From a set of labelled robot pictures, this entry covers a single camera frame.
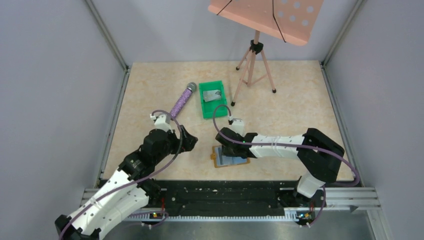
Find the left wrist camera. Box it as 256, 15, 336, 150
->
150, 114, 173, 132

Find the silver VIP card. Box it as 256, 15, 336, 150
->
203, 90, 222, 103

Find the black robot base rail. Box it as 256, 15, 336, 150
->
79, 178, 379, 228

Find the silver credit card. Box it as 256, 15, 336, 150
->
202, 89, 222, 102

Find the yellow leather card holder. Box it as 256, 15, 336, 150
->
210, 145, 251, 168

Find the purple glitter microphone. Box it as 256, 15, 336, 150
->
170, 82, 197, 119

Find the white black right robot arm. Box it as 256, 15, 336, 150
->
215, 127, 345, 199

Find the pink music stand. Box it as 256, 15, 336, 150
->
207, 0, 324, 106

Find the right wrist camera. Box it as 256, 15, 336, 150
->
228, 118, 245, 137

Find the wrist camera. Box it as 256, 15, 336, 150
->
150, 114, 173, 132
228, 118, 245, 137

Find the green plastic bin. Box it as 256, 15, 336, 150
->
198, 80, 227, 119

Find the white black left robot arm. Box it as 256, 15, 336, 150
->
54, 125, 198, 240

